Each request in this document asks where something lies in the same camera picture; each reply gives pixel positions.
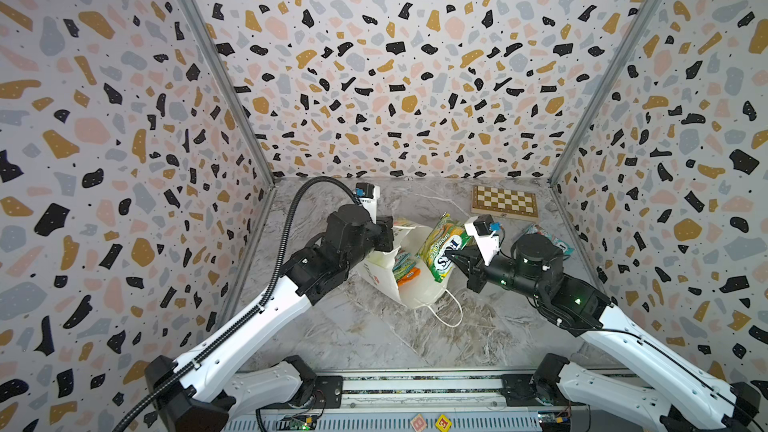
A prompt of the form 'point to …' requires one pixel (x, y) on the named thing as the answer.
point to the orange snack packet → (414, 272)
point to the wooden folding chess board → (504, 202)
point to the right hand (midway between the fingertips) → (445, 249)
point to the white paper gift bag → (378, 270)
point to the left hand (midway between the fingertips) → (394, 213)
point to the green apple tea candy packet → (447, 234)
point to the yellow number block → (443, 423)
